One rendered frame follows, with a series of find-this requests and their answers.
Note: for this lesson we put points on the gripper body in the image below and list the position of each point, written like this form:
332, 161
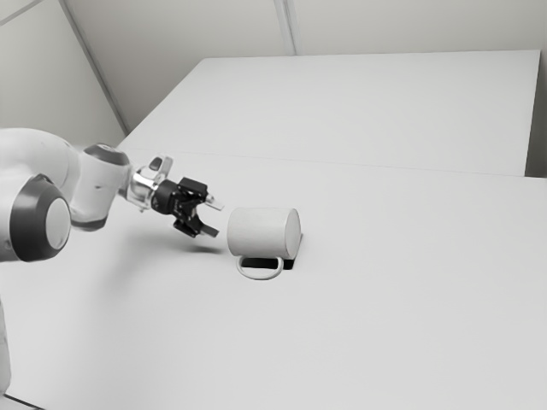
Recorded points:
177, 200

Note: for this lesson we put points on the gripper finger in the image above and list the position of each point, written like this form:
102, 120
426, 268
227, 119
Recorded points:
201, 228
210, 200

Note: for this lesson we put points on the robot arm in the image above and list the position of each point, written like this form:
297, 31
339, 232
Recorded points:
51, 171

